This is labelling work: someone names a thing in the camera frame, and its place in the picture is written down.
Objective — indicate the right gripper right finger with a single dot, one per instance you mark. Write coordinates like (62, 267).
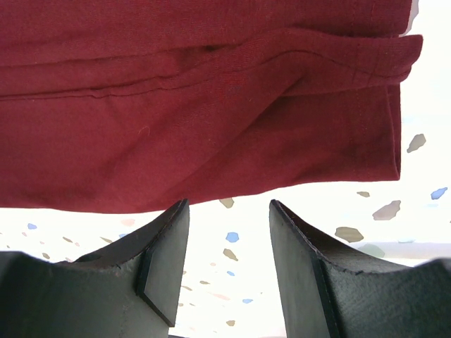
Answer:
(329, 289)

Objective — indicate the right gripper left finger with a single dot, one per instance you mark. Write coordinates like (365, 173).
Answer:
(129, 288)

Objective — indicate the dark red t-shirt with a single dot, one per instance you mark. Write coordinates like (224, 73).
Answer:
(130, 106)

